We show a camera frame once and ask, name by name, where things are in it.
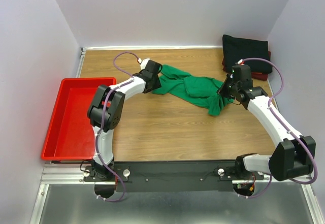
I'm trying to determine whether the green t-shirt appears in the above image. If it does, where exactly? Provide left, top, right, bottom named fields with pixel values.
left=152, top=65, right=233, bottom=116

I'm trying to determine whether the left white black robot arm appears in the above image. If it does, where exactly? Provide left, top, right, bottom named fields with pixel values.
left=87, top=58, right=163, bottom=181

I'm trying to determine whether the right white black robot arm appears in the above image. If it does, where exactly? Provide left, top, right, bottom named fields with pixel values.
left=218, top=65, right=316, bottom=181

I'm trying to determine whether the dark red folded t-shirt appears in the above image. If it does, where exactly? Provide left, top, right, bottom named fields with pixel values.
left=222, top=51, right=273, bottom=81

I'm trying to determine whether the black folded t-shirt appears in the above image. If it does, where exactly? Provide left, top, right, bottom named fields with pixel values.
left=222, top=35, right=270, bottom=72

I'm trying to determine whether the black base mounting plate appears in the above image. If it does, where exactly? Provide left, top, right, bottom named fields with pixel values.
left=83, top=159, right=264, bottom=193

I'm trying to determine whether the red plastic bin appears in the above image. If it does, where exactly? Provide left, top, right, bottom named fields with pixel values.
left=41, top=77, right=116, bottom=161

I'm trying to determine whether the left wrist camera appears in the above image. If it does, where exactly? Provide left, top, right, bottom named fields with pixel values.
left=140, top=58, right=150, bottom=70

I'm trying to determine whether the aluminium frame rail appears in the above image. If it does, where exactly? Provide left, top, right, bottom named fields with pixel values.
left=30, top=162, right=324, bottom=223

